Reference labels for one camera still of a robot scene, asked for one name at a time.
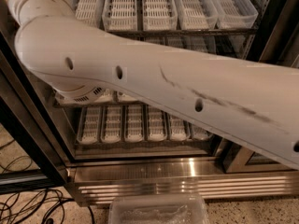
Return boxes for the black floor cables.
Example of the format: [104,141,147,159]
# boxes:
[0,138,95,224]

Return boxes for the open fridge door left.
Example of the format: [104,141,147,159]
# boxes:
[0,51,70,195]

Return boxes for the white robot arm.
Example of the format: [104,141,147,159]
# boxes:
[7,0,299,169]

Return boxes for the clear plastic floor container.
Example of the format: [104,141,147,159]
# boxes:
[108,193,210,224]

